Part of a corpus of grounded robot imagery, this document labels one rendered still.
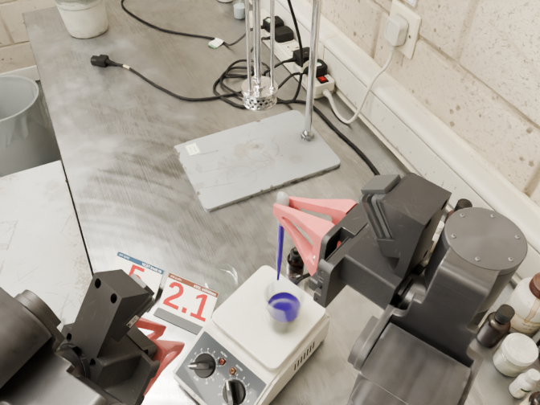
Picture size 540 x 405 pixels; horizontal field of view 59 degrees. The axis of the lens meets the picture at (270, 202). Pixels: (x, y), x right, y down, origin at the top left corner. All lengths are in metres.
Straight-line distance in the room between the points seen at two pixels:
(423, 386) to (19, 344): 0.31
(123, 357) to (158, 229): 0.42
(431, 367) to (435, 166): 0.62
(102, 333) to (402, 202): 0.30
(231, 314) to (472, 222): 0.40
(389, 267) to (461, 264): 0.08
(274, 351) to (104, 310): 0.26
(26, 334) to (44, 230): 0.54
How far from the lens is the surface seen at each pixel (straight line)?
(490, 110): 0.88
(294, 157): 1.00
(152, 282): 0.81
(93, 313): 0.50
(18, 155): 2.26
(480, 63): 0.88
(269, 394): 0.68
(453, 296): 0.36
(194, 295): 0.78
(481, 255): 0.36
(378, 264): 0.41
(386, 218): 0.37
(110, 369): 0.51
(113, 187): 1.00
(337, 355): 0.76
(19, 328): 0.44
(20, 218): 1.01
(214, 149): 1.02
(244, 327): 0.68
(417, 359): 0.38
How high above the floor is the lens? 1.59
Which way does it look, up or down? 48 degrees down
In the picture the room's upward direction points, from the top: straight up
